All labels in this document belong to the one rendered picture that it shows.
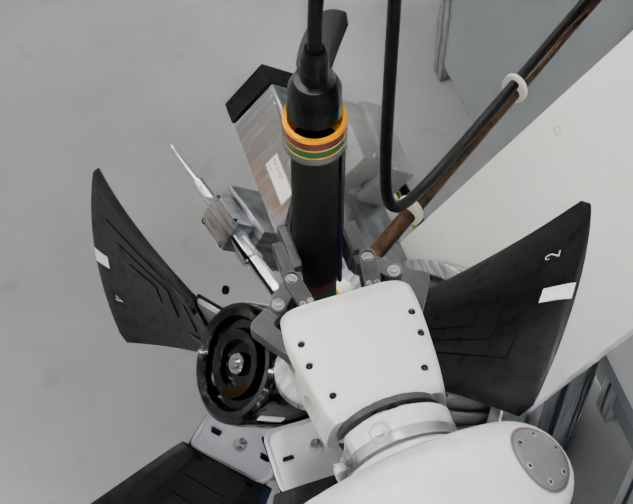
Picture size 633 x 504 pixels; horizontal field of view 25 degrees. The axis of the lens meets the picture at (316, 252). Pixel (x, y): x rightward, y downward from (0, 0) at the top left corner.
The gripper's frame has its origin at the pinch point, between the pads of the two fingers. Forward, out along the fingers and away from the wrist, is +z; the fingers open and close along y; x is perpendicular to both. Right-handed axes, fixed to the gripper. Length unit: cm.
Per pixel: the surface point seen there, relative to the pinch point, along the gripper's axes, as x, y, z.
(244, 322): -30.9, -3.1, 12.7
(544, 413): -66, 32, 9
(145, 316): -52, -11, 29
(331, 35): -13.9, 11.7, 30.3
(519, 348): -13.6, 15.3, -6.4
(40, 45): -155, -9, 162
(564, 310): -11.7, 19.5, -5.2
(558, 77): -102, 71, 80
